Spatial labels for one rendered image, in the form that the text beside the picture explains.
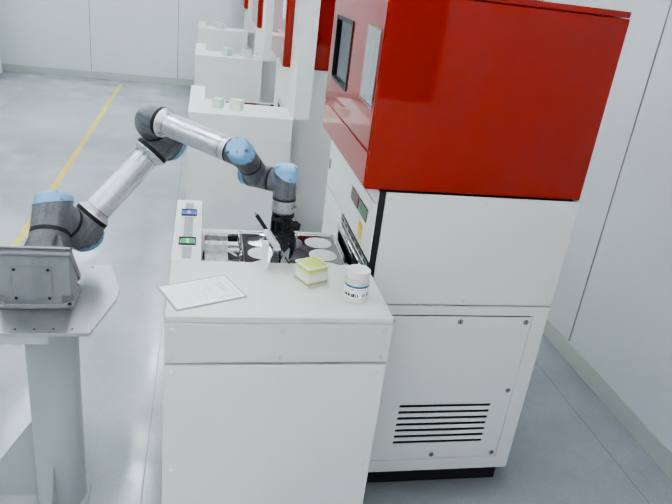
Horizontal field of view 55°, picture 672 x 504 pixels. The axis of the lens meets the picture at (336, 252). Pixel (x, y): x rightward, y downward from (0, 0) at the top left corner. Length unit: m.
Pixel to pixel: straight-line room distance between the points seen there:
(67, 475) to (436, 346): 1.34
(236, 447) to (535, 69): 1.43
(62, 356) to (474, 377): 1.42
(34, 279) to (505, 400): 1.70
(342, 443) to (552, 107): 1.21
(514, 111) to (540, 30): 0.24
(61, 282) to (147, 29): 8.18
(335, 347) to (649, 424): 1.89
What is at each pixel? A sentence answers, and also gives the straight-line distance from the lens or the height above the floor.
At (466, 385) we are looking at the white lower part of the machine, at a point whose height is 0.48.
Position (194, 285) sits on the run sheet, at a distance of 1.88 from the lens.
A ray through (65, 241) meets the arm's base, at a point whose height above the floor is 0.99.
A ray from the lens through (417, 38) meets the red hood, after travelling 1.94.
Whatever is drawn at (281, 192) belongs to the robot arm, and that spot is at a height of 1.19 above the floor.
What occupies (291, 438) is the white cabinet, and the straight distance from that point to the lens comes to 1.99.
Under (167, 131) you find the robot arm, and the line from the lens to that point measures 2.09.
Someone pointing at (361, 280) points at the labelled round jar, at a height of 1.04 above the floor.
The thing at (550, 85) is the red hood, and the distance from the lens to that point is 2.13.
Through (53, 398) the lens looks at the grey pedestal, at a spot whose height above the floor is 0.49.
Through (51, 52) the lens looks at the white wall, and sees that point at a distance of 10.29.
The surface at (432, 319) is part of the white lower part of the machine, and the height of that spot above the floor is 0.76.
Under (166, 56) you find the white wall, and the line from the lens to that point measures 10.07.
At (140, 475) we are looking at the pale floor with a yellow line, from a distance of 2.69.
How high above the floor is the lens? 1.83
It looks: 24 degrees down
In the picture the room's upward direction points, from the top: 7 degrees clockwise
